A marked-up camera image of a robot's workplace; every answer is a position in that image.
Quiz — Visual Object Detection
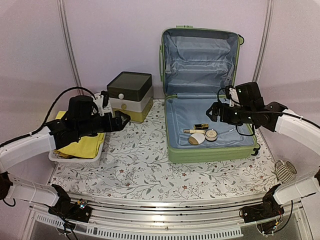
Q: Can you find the slim gold cosmetic pencil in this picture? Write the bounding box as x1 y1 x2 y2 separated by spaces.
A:
183 129 206 134

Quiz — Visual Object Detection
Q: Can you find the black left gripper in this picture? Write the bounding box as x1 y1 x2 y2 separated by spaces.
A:
76 109 131 138

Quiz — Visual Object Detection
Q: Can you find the white plastic mesh basket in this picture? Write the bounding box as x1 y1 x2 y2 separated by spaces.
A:
48 133 106 168

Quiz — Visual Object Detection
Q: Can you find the beige oval compact case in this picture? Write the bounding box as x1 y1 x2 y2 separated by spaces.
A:
188 133 206 146

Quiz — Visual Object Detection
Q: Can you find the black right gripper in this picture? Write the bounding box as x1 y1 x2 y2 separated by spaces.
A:
206 101 255 126

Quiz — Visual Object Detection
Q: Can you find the drawer cabinet with dark top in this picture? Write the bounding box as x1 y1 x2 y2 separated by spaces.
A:
106 71 154 123

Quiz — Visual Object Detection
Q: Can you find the green hard-shell suitcase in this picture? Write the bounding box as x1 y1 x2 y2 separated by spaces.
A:
159 27 260 164

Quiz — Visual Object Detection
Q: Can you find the round cream compact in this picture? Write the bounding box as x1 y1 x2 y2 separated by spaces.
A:
204 129 218 142

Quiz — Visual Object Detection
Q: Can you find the floral white tablecloth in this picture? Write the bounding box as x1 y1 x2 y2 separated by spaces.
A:
50 100 277 202

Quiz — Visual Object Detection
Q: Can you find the aluminium front rail frame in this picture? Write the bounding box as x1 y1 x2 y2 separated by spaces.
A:
22 193 313 240

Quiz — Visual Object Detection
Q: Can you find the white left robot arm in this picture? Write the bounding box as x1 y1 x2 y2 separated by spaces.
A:
0 94 131 222

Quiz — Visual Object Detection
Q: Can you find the plain yellow garment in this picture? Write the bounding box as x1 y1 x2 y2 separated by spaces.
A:
52 111 107 160

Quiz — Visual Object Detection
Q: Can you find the black gold lipstick tube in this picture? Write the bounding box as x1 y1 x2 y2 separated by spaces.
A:
194 123 209 130

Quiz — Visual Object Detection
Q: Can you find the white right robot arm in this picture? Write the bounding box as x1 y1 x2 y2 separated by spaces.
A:
206 82 320 223

